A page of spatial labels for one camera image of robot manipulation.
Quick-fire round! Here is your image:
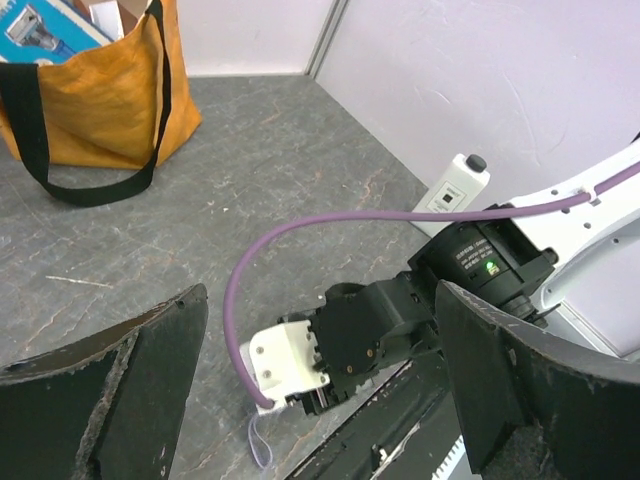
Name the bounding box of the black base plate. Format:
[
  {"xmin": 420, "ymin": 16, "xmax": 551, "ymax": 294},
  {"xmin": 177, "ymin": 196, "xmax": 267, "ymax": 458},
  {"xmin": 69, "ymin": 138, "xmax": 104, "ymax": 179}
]
[{"xmin": 288, "ymin": 355, "xmax": 461, "ymax": 480}]

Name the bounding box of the white bottle grey cap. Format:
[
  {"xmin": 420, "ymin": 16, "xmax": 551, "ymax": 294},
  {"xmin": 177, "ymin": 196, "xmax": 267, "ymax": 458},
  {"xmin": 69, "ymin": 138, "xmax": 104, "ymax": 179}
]
[{"xmin": 413, "ymin": 154, "xmax": 490, "ymax": 214}]

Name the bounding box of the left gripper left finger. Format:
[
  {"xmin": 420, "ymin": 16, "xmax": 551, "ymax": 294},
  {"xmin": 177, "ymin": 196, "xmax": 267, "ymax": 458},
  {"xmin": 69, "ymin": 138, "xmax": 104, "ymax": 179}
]
[{"xmin": 1, "ymin": 284, "xmax": 208, "ymax": 479}]

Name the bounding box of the light blue cable duct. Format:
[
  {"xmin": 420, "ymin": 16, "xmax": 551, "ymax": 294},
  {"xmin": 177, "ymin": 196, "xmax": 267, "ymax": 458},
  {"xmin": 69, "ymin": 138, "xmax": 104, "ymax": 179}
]
[{"xmin": 431, "ymin": 435, "xmax": 466, "ymax": 480}]

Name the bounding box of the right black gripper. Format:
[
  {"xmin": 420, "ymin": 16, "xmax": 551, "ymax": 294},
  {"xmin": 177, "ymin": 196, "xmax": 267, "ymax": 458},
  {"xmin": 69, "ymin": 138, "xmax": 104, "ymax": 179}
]
[{"xmin": 287, "ymin": 380, "xmax": 350, "ymax": 416}]

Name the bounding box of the white card in bag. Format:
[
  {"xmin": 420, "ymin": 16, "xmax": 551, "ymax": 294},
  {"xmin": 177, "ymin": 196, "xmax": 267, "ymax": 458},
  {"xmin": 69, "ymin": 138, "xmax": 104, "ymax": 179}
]
[{"xmin": 88, "ymin": 0, "xmax": 125, "ymax": 40}]

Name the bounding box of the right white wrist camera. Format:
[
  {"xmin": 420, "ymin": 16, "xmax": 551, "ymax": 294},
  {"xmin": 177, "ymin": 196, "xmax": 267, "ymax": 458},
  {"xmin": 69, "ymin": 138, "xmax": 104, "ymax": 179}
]
[{"xmin": 240, "ymin": 319, "xmax": 331, "ymax": 416}]

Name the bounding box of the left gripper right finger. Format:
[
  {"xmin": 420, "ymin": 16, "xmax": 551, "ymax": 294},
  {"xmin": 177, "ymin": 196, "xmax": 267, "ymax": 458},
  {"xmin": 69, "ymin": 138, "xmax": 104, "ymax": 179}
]
[{"xmin": 436, "ymin": 281, "xmax": 639, "ymax": 479}]

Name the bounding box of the blue boxed item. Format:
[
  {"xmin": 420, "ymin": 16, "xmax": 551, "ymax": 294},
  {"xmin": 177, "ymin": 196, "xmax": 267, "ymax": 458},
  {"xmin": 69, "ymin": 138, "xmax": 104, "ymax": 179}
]
[{"xmin": 1, "ymin": 0, "xmax": 112, "ymax": 65}]

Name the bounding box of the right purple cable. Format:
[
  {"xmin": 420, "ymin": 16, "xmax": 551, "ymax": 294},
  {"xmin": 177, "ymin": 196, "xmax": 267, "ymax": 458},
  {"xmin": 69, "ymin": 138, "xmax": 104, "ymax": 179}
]
[{"xmin": 222, "ymin": 160, "xmax": 640, "ymax": 411}]

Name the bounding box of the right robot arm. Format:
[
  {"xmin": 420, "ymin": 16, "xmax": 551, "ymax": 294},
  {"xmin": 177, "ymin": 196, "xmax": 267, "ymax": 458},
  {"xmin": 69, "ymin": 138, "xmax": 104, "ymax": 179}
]
[{"xmin": 284, "ymin": 142, "xmax": 639, "ymax": 415}]

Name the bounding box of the lavender folding umbrella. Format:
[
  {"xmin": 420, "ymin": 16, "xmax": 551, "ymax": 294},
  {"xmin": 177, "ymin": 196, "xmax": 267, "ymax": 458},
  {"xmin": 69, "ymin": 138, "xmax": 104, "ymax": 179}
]
[{"xmin": 247, "ymin": 410, "xmax": 280, "ymax": 470}]

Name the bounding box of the yellow canvas tote bag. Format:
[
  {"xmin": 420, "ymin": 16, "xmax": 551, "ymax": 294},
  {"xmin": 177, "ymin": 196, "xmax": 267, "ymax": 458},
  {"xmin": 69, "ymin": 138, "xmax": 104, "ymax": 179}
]
[{"xmin": 1, "ymin": 1, "xmax": 202, "ymax": 207}]

